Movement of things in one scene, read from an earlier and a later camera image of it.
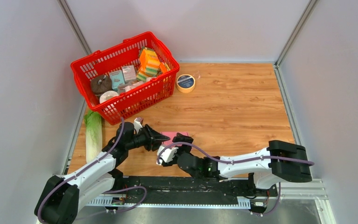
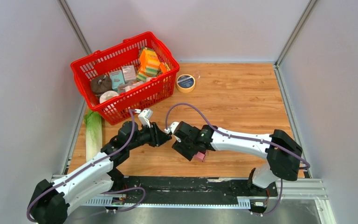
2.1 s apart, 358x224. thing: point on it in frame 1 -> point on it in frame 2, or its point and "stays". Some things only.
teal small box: [117, 78] stays
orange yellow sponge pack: [149, 62] stays
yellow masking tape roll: [185, 83] stays
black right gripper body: [181, 150] -> [190, 144]
